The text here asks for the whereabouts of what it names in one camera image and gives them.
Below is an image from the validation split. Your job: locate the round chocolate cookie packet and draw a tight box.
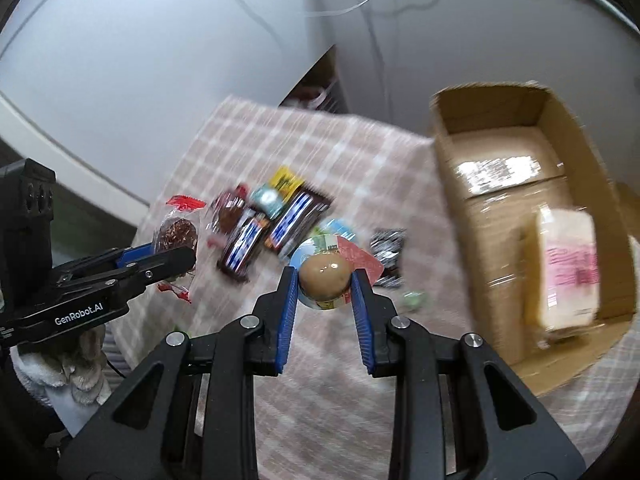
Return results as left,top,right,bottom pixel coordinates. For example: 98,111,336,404
207,185,251,248
152,195,207,303

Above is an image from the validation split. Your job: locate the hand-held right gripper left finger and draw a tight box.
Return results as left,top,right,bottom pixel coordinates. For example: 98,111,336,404
56,266,301,480

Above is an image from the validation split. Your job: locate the teal candy packet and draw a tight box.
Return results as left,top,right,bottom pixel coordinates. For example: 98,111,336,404
250,185,286,220

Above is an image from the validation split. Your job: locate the dark chocolate bar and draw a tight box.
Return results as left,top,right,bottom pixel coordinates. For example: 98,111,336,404
217,210,271,286
264,185,335,260

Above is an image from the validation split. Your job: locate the white pink-label snack packet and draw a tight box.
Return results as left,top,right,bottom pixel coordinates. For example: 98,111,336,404
522,206,601,348

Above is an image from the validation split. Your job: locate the cardboard box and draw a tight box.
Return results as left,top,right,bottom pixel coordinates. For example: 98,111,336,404
429,80,640,398

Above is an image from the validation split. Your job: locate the pink plaid blanket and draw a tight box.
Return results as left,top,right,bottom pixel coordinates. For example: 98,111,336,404
102,94,638,480

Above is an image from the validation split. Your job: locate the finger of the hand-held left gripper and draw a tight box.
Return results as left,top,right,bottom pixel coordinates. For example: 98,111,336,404
52,243,154,279
52,246,197,297

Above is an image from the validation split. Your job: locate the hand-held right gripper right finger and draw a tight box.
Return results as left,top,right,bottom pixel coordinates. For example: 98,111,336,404
350,269,586,480

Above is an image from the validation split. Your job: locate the brown wooden furniture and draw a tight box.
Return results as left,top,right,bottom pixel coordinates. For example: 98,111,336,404
279,45,351,116

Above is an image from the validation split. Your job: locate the yellow candy packet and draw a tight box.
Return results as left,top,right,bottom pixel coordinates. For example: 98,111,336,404
269,166,306,201

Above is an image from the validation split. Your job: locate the black white snack packet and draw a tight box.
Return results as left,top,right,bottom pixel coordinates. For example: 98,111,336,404
370,228,407,288

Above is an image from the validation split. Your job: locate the braised egg packet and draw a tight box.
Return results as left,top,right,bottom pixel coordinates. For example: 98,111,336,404
290,234,386,312

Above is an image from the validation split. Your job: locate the blue snack packet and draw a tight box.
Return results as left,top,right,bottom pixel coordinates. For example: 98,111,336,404
320,217,357,241

